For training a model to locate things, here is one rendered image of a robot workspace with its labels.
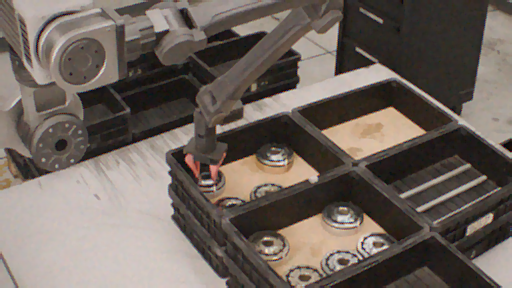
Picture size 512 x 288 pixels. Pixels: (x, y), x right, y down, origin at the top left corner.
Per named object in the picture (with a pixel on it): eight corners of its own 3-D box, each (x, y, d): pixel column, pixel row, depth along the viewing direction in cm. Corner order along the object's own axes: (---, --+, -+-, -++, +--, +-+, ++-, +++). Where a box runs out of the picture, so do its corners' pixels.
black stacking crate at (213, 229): (220, 253, 177) (218, 218, 170) (166, 188, 196) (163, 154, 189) (349, 201, 197) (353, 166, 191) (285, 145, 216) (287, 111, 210)
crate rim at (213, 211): (218, 224, 171) (218, 217, 170) (163, 159, 190) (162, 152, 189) (354, 172, 192) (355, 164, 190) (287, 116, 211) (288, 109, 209)
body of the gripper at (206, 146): (192, 141, 191) (191, 118, 187) (227, 149, 189) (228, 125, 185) (183, 155, 186) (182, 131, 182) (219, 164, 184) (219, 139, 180)
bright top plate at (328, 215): (341, 233, 179) (341, 232, 179) (314, 212, 185) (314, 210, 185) (371, 217, 185) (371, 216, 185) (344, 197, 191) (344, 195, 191)
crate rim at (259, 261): (292, 303, 152) (292, 296, 151) (218, 224, 171) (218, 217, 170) (431, 236, 173) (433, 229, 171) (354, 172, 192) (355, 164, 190)
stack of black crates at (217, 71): (220, 173, 313) (220, 80, 287) (188, 139, 332) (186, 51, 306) (297, 144, 334) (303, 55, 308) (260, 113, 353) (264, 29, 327)
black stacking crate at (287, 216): (290, 330, 158) (292, 297, 151) (221, 254, 177) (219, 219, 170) (423, 265, 178) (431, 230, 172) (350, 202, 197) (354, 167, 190)
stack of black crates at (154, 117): (140, 202, 292) (133, 134, 273) (112, 165, 311) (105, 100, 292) (220, 173, 313) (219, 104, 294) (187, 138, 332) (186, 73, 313)
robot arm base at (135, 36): (103, 62, 133) (99, 6, 126) (140, 51, 137) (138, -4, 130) (120, 81, 128) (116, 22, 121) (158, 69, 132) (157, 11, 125)
